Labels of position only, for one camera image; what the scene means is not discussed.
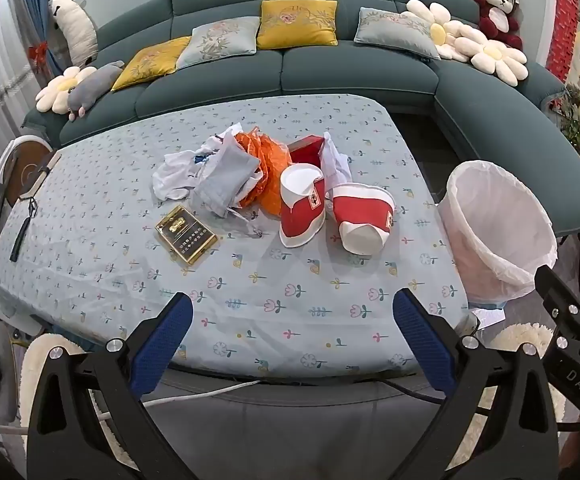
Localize red and white paper cup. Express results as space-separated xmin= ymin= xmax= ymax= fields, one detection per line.
xmin=279 ymin=162 xmax=328 ymax=248
xmin=331 ymin=182 xmax=397 ymax=256

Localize white cable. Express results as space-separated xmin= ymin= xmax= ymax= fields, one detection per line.
xmin=0 ymin=380 xmax=261 ymax=436

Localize white flower cushion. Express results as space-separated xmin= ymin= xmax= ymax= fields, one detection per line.
xmin=406 ymin=0 xmax=475 ymax=61
xmin=454 ymin=35 xmax=528 ymax=81
xmin=35 ymin=66 xmax=98 ymax=113

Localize black tassel pendant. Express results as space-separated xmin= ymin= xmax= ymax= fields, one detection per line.
xmin=9 ymin=197 xmax=38 ymax=263

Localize white paper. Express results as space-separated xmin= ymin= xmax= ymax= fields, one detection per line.
xmin=320 ymin=131 xmax=355 ymax=196

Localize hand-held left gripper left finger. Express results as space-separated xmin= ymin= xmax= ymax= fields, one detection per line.
xmin=27 ymin=291 xmax=194 ymax=480

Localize teal sectional sofa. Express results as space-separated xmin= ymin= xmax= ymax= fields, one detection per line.
xmin=20 ymin=0 xmax=580 ymax=241

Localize large yellow embroidered cushion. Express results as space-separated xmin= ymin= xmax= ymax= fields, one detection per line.
xmin=256 ymin=0 xmax=339 ymax=51

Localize blue and white curtain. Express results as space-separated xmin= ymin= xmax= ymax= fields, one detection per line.
xmin=0 ymin=0 xmax=56 ymax=161

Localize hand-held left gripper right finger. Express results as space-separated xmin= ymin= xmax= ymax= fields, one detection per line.
xmin=392 ymin=287 xmax=560 ymax=480

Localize light blue embroidered cushion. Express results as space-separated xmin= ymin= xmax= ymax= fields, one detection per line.
xmin=354 ymin=7 xmax=440 ymax=58
xmin=176 ymin=16 xmax=261 ymax=71

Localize trash bin with white liner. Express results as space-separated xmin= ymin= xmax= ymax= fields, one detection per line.
xmin=437 ymin=160 xmax=559 ymax=308

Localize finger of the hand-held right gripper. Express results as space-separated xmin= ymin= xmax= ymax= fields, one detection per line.
xmin=534 ymin=264 xmax=580 ymax=356

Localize gold cigarette pack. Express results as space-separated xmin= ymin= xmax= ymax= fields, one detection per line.
xmin=155 ymin=204 xmax=221 ymax=264

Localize grey seal plush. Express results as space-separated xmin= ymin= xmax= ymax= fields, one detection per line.
xmin=67 ymin=60 xmax=126 ymax=122

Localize floral light blue tablecloth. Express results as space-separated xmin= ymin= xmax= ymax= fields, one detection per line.
xmin=0 ymin=94 xmax=470 ymax=378

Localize red bear plush toy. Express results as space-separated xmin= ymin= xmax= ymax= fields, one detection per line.
xmin=472 ymin=0 xmax=524 ymax=51

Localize red curtain tassel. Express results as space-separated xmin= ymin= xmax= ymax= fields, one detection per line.
xmin=29 ymin=42 xmax=51 ymax=68

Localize small yellow embroidered cushion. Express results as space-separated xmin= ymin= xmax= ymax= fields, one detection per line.
xmin=111 ymin=36 xmax=192 ymax=92

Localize orange plastic bag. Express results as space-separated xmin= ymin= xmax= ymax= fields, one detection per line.
xmin=235 ymin=127 xmax=293 ymax=216

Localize fluffy cream fabric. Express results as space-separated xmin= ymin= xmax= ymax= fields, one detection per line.
xmin=17 ymin=332 xmax=88 ymax=461
xmin=490 ymin=322 xmax=565 ymax=426

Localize grey drawstring pouch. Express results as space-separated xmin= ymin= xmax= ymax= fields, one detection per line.
xmin=190 ymin=132 xmax=265 ymax=238

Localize black cable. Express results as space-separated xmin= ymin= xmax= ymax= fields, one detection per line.
xmin=385 ymin=380 xmax=445 ymax=403

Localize white bolster plush toy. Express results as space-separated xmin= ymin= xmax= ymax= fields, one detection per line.
xmin=47 ymin=0 xmax=100 ymax=67

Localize red cardboard box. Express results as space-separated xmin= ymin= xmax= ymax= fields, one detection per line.
xmin=288 ymin=134 xmax=328 ymax=167

